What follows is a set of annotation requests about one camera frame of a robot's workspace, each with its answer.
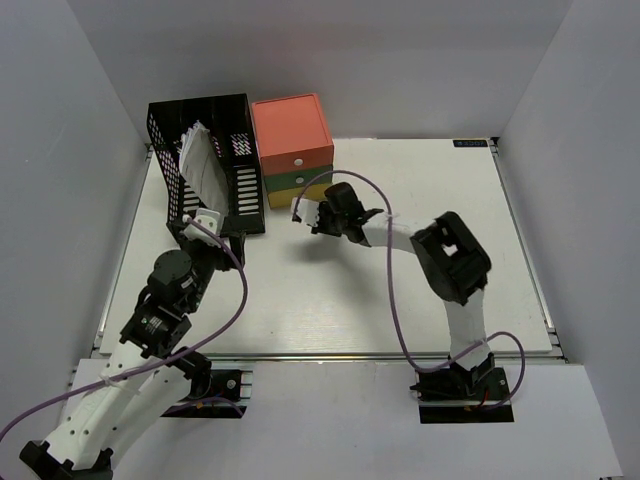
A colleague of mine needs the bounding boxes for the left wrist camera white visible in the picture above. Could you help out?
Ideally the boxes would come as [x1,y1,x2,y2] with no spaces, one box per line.
[182,208,225,247]

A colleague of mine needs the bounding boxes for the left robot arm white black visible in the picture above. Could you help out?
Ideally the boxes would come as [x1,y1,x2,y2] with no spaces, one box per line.
[19,214,245,479]

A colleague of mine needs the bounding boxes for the green drawer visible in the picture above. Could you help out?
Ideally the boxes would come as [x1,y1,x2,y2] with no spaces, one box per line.
[264,165,333,193]

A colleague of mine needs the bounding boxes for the yellow bottom drawer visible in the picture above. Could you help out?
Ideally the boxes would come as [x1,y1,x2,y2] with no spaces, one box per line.
[267,183,331,209]

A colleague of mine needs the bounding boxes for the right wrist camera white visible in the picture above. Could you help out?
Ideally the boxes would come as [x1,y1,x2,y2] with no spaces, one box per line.
[291,197,320,227]

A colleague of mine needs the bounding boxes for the coral top drawer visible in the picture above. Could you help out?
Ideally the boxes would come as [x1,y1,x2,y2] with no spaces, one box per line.
[260,145,334,175]

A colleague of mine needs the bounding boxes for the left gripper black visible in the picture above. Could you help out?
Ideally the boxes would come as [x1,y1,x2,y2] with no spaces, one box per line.
[172,222,246,313]

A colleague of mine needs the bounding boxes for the coral drawer cabinet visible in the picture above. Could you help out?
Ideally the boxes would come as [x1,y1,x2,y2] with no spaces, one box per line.
[251,93,332,156]

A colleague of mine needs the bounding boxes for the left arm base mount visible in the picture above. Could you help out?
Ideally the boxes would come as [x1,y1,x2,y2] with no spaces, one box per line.
[162,352,253,419]

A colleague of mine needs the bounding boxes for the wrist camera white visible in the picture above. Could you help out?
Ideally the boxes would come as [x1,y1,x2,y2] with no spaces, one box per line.
[291,197,320,227]
[182,208,225,247]

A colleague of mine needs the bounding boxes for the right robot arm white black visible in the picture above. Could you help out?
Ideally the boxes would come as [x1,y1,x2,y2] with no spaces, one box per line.
[292,182,495,399]

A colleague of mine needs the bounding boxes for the black mesh file organizer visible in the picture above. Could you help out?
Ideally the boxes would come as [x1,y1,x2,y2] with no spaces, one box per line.
[147,93,266,237]

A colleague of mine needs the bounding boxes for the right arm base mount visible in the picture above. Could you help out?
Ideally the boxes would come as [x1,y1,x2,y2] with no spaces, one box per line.
[409,367,515,425]

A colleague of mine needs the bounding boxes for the white paper stack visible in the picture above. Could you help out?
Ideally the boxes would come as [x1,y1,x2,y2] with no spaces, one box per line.
[178,121,229,215]

